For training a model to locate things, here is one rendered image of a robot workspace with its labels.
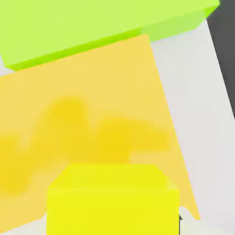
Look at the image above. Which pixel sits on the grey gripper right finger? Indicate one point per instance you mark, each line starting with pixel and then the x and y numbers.
pixel 191 226

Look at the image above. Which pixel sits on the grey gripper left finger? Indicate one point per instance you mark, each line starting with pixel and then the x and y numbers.
pixel 31 227

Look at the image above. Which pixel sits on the small yellow cube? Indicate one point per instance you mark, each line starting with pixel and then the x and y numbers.
pixel 113 202

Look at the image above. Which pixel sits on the large orange box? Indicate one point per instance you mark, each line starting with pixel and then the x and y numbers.
pixel 102 88

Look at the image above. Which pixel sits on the large lime green box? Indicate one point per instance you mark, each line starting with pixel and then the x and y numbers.
pixel 82 25

